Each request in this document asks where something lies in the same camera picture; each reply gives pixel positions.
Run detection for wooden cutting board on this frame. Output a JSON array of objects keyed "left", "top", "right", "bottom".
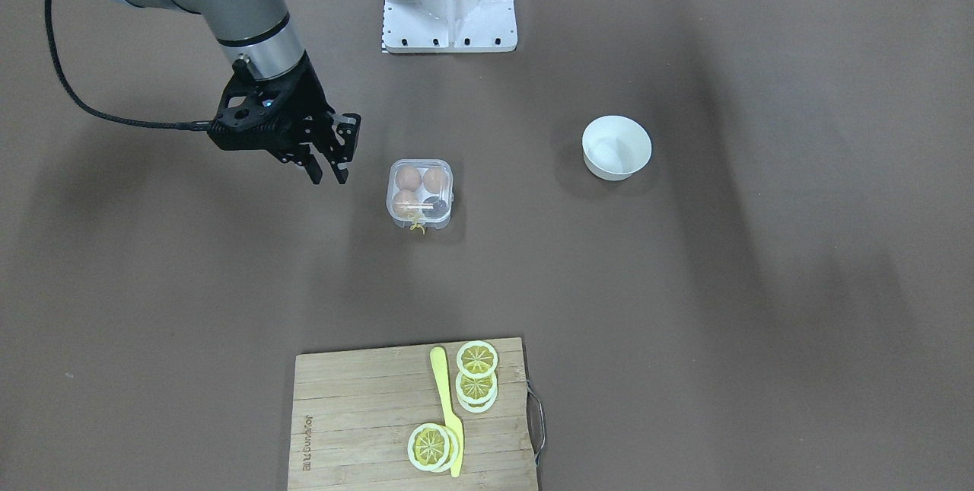
[{"left": 288, "top": 337, "right": 540, "bottom": 490}]

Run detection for brown egg from bowl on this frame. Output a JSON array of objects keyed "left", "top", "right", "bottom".
[{"left": 423, "top": 166, "right": 448, "bottom": 196}]

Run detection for lemon slice beside knife blade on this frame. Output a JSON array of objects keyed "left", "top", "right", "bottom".
[{"left": 406, "top": 422, "right": 460, "bottom": 473}]

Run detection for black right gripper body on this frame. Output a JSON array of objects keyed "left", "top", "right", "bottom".
[{"left": 206, "top": 54, "right": 336, "bottom": 161}]

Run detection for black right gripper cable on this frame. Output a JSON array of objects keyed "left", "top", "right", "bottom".
[{"left": 43, "top": 0, "right": 304, "bottom": 131}]

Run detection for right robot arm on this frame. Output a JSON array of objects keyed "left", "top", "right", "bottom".
[{"left": 44, "top": 0, "right": 361, "bottom": 183}]

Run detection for white bowl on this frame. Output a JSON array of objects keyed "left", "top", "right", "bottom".
[{"left": 581, "top": 114, "right": 654, "bottom": 182}]

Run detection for brown egg in box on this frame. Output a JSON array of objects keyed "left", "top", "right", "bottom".
[
  {"left": 392, "top": 190, "right": 421, "bottom": 219},
  {"left": 394, "top": 165, "right": 423, "bottom": 190}
]

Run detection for clear plastic egg box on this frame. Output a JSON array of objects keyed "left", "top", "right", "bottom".
[{"left": 385, "top": 158, "right": 454, "bottom": 233}]

